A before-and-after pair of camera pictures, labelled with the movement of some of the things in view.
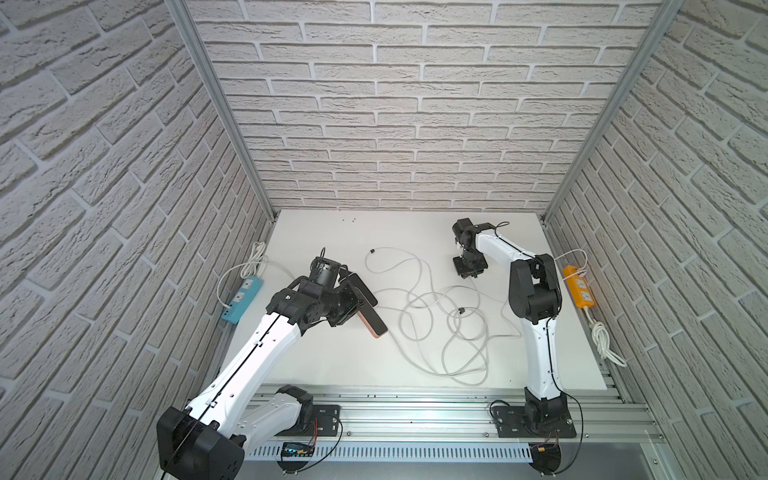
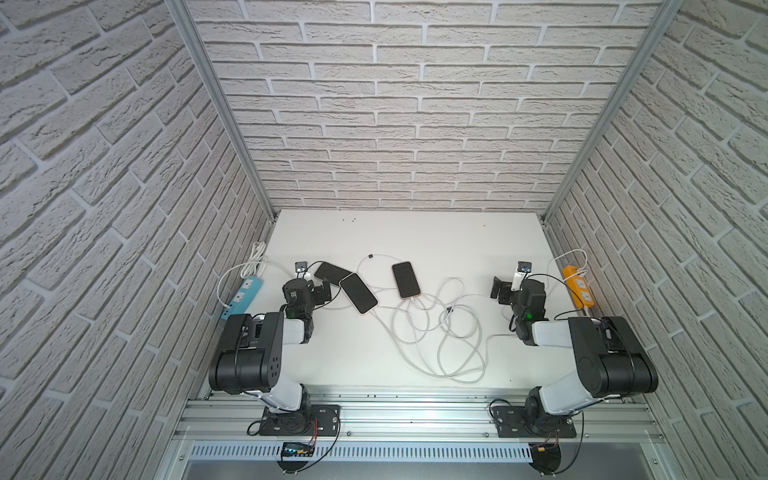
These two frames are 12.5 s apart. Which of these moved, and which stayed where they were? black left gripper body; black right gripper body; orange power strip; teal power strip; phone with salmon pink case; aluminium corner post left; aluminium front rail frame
Moved: black left gripper body; black right gripper body; phone with salmon pink case
Stayed: orange power strip; aluminium front rail frame; teal power strip; aluminium corner post left
